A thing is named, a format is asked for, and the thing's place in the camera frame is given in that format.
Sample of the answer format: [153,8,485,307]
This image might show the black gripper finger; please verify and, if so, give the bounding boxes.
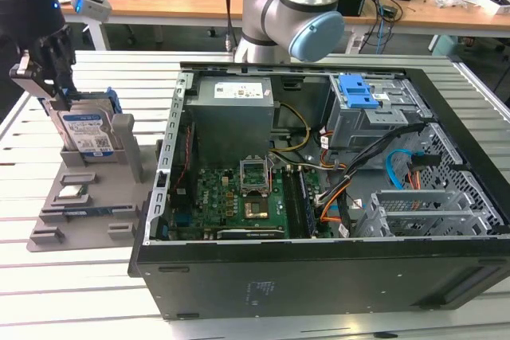
[10,51,71,112]
[39,25,79,99]

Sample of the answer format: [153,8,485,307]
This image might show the hard disk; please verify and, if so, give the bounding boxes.
[37,87,123,164]

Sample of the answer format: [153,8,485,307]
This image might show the blue data wire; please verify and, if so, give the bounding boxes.
[385,148,416,190]

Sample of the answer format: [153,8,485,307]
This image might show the grey metal disk bay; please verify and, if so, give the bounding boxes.
[356,190,499,237]

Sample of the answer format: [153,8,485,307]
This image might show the wooden desk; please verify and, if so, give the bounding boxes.
[59,0,510,53]

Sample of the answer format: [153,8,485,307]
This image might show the silver CPU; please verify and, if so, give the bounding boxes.
[58,185,87,200]

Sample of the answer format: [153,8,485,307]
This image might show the grey parts rack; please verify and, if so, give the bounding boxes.
[26,112,164,253]

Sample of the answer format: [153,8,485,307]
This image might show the RAM stick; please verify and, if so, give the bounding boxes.
[41,206,135,216]
[298,170,320,236]

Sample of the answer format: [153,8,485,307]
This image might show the grey power supply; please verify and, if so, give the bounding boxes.
[185,76,276,160]

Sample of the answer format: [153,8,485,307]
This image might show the green motherboard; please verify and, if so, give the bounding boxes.
[171,166,332,240]

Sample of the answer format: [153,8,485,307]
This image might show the metal socket cover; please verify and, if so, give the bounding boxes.
[237,158,269,197]

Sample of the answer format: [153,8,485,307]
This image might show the CPU socket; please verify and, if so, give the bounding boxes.
[243,199,271,221]

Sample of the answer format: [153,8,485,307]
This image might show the black graphics card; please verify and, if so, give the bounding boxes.
[205,227,287,240]

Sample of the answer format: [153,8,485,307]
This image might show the black RAM slot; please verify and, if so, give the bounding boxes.
[281,168,304,237]

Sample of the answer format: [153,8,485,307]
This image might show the blue plastic drive latch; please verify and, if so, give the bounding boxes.
[338,72,379,109]

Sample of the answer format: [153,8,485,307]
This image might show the grey metal drive cage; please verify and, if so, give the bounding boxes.
[324,72,434,150]

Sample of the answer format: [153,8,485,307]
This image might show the black PC case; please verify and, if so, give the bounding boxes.
[127,61,510,320]

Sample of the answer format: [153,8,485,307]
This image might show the white cardboard box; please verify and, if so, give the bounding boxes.
[480,0,510,17]

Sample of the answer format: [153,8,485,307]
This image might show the red twisted wire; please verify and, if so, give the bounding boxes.
[178,124,197,193]

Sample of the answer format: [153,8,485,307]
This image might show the thin black cable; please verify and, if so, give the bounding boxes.
[224,0,245,53]

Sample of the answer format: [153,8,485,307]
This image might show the wire locking lever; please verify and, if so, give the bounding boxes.
[267,153,277,193]

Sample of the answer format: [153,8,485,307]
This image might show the yellow wires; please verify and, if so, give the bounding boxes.
[270,103,312,154]

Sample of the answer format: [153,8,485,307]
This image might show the orange wire loop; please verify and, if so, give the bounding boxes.
[320,192,347,224]

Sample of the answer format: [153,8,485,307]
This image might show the black cable bundle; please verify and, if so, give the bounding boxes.
[318,123,434,208]

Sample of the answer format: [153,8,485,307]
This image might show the orange power wire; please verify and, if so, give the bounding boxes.
[406,154,443,190]

